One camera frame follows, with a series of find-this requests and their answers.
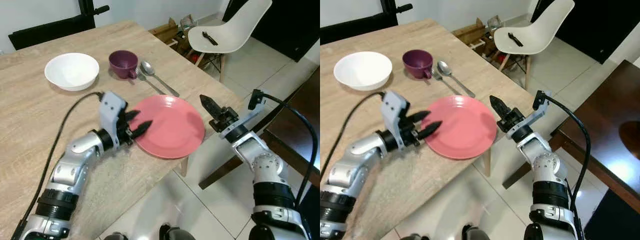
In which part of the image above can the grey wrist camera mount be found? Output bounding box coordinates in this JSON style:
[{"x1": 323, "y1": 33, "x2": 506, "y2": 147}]
[
  {"x1": 220, "y1": 89, "x2": 266, "y2": 142},
  {"x1": 505, "y1": 89, "x2": 552, "y2": 142},
  {"x1": 98, "y1": 91, "x2": 128, "y2": 147},
  {"x1": 380, "y1": 90, "x2": 409, "y2": 149}
]

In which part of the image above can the silver metal spoon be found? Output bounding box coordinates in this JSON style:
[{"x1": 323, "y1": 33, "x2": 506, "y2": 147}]
[
  {"x1": 436, "y1": 60, "x2": 477, "y2": 99},
  {"x1": 140, "y1": 60, "x2": 181, "y2": 98}
]

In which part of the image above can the white bowl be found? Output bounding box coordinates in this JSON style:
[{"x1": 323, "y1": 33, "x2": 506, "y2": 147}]
[
  {"x1": 333, "y1": 50, "x2": 394, "y2": 92},
  {"x1": 44, "y1": 52, "x2": 100, "y2": 92}
]

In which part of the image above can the silver metal fork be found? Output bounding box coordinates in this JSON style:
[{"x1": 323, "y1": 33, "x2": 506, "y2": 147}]
[
  {"x1": 430, "y1": 68, "x2": 462, "y2": 97},
  {"x1": 135, "y1": 67, "x2": 167, "y2": 97}
]

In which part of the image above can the purple cup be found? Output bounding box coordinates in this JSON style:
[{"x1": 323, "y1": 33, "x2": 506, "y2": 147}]
[
  {"x1": 402, "y1": 48, "x2": 434, "y2": 81},
  {"x1": 108, "y1": 49, "x2": 140, "y2": 81}
]

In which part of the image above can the dark brown table leg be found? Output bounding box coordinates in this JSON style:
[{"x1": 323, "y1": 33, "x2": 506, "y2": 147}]
[
  {"x1": 502, "y1": 131, "x2": 563, "y2": 191},
  {"x1": 198, "y1": 129, "x2": 275, "y2": 191}
]

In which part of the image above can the black robot right foot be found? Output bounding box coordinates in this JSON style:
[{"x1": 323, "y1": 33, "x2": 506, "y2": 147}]
[
  {"x1": 460, "y1": 224, "x2": 494, "y2": 240},
  {"x1": 158, "y1": 224, "x2": 197, "y2": 240}
]

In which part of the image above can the black metal frame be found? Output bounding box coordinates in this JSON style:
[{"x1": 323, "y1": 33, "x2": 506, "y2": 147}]
[
  {"x1": 320, "y1": 0, "x2": 414, "y2": 46},
  {"x1": 7, "y1": 0, "x2": 111, "y2": 51}
]

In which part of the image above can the pink plate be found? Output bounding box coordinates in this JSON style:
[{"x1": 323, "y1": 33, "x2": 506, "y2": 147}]
[
  {"x1": 128, "y1": 94, "x2": 206, "y2": 160},
  {"x1": 424, "y1": 94, "x2": 499, "y2": 160}
]

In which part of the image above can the white plastic chair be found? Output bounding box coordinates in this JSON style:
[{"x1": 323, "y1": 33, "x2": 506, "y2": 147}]
[
  {"x1": 187, "y1": 0, "x2": 274, "y2": 83},
  {"x1": 493, "y1": 0, "x2": 576, "y2": 92}
]

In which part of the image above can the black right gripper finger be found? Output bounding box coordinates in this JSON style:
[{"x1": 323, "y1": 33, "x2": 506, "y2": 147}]
[
  {"x1": 489, "y1": 94, "x2": 512, "y2": 121},
  {"x1": 199, "y1": 94, "x2": 224, "y2": 120}
]

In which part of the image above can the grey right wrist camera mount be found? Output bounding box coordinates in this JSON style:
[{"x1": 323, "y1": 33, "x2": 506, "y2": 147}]
[
  {"x1": 220, "y1": 89, "x2": 266, "y2": 142},
  {"x1": 505, "y1": 89, "x2": 552, "y2": 142}
]

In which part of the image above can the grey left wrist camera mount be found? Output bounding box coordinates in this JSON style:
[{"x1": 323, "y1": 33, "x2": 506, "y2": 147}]
[
  {"x1": 98, "y1": 91, "x2": 128, "y2": 147},
  {"x1": 380, "y1": 90, "x2": 409, "y2": 149}
]

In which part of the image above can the low wooden shelf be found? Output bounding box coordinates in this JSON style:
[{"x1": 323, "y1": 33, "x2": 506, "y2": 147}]
[
  {"x1": 452, "y1": 17, "x2": 511, "y2": 66},
  {"x1": 148, "y1": 17, "x2": 211, "y2": 68}
]

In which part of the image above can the black door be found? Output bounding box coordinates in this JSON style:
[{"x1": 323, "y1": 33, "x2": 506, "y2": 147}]
[
  {"x1": 530, "y1": 0, "x2": 640, "y2": 65},
  {"x1": 222, "y1": 0, "x2": 321, "y2": 64}
]

